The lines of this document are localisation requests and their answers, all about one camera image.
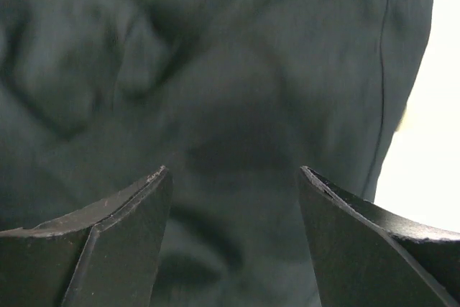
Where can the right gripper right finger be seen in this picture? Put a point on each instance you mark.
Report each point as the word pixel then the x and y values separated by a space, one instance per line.
pixel 364 255

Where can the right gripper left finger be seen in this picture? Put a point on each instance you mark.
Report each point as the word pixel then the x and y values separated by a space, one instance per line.
pixel 105 254

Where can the black t-shirt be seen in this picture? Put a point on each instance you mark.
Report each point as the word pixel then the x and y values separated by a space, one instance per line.
pixel 233 96

